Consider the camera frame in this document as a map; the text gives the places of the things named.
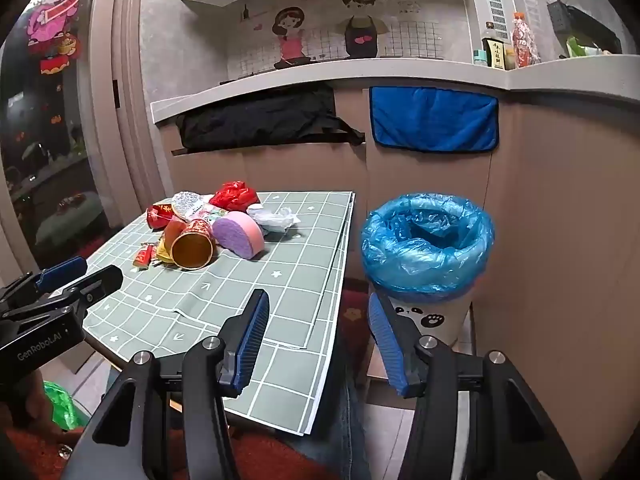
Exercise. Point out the beige counter cabinet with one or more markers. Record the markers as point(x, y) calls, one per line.
point(550, 185)

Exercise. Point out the cartoon couple wall sticker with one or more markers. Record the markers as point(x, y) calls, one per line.
point(360, 25)

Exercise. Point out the red barcode snack packet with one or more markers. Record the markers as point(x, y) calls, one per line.
point(142, 256)

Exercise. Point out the person's left forearm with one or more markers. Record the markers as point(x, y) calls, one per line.
point(25, 455)

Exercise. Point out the dark sauce bottle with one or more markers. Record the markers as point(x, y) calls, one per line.
point(494, 55)

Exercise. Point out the green checked tablecloth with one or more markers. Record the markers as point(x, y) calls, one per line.
point(280, 280)

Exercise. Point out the white vent grille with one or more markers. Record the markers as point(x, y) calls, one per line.
point(493, 5)

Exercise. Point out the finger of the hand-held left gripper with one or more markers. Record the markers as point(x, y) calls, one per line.
point(95, 282)
point(60, 269)

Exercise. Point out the person's red sweater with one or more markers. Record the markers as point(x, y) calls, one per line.
point(270, 460)

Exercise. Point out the red snack wrapper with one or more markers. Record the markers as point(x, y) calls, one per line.
point(157, 216)

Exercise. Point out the person's blue jeans leg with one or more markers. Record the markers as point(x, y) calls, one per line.
point(345, 425)

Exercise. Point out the white panda print bin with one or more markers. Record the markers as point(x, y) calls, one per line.
point(445, 317)

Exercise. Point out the dark red flowered floor mat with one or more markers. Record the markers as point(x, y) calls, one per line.
point(356, 320)

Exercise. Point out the white kitchen countertop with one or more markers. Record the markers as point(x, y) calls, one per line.
point(550, 77)

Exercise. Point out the teal jar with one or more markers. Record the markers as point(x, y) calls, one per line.
point(480, 58)

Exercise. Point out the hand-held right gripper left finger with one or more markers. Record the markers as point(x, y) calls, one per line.
point(252, 340)

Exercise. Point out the black perforated utensil holder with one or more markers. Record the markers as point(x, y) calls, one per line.
point(559, 17)

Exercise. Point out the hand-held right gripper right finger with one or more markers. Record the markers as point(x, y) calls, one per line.
point(387, 345)

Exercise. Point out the round glitter scrubber pad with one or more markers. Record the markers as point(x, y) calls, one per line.
point(186, 203)

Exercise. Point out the blue towel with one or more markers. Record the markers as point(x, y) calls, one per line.
point(430, 117)

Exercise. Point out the green vegetable bag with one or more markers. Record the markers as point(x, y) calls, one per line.
point(580, 49)

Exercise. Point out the orange capped plastic bottle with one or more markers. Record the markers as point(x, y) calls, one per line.
point(522, 42)

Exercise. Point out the yellow card package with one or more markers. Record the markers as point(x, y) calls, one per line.
point(162, 253)

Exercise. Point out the purple and pink sponge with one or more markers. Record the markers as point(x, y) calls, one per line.
point(235, 232)

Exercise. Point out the pink floral tissue pack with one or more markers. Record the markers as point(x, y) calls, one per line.
point(210, 213)

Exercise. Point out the red plastic bag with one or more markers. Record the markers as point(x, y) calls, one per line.
point(235, 195)

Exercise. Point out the black dish rack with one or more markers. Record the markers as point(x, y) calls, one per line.
point(597, 30)

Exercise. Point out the red and gold paper cup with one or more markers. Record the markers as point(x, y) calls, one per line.
point(192, 250)

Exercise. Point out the green plastic bag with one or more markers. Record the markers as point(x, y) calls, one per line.
point(62, 405)

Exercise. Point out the white plastic bag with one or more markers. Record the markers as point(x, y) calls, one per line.
point(272, 220)

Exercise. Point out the red festive window sticker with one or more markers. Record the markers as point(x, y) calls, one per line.
point(52, 20)

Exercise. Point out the black cloth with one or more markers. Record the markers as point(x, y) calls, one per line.
point(260, 115)

